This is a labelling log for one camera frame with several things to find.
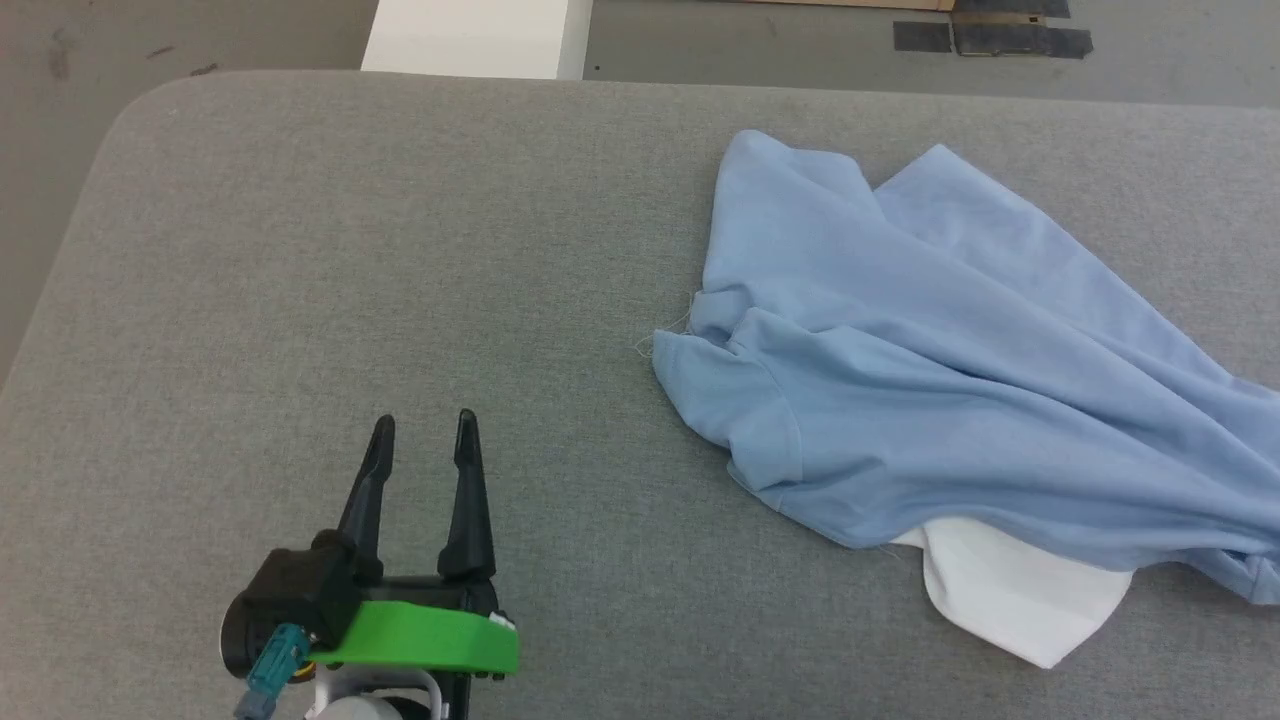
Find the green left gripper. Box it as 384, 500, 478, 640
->
308, 408, 522, 720

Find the dark floor plate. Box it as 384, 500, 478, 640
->
954, 0, 1072, 20

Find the small black floor mat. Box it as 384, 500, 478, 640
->
893, 20, 954, 54

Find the white rectangular box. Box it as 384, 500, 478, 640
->
360, 0, 596, 82

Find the light blue polo shirt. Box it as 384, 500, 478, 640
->
648, 129, 1280, 670

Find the long black floor mat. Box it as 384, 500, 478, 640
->
952, 23, 1095, 60

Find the teal left camera connector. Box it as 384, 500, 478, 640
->
234, 624, 314, 720

